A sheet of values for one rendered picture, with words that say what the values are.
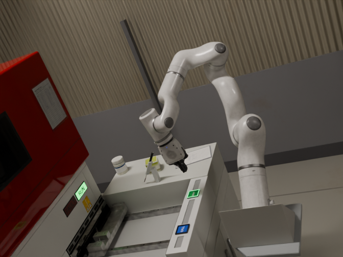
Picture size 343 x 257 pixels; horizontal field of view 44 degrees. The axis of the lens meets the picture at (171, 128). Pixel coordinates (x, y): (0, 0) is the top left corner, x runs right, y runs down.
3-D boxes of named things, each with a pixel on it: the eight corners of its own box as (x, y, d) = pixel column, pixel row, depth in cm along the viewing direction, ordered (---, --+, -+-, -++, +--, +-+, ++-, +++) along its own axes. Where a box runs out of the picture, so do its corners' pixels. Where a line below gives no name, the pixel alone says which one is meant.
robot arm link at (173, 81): (197, 77, 196) (174, 135, 185) (176, 83, 209) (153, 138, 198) (182, 66, 192) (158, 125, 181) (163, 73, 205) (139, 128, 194)
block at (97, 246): (88, 252, 209) (86, 248, 208) (91, 247, 212) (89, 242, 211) (102, 250, 206) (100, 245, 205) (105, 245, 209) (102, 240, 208)
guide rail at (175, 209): (112, 223, 237) (109, 219, 236) (113, 221, 239) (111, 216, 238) (196, 209, 220) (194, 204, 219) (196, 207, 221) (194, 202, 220)
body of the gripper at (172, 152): (153, 148, 195) (166, 166, 198) (171, 139, 190) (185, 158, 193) (157, 140, 201) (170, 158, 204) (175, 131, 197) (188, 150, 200)
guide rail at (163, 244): (93, 258, 214) (90, 253, 213) (94, 255, 216) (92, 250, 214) (185, 245, 196) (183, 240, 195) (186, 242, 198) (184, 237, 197)
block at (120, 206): (111, 211, 237) (109, 207, 236) (113, 207, 240) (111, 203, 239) (124, 209, 234) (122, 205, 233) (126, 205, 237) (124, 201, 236)
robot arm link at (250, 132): (261, 173, 196) (254, 124, 204) (273, 162, 179) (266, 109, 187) (235, 174, 195) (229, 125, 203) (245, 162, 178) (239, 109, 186)
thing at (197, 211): (177, 280, 178) (165, 254, 173) (199, 201, 226) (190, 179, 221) (198, 278, 174) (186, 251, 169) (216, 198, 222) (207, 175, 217)
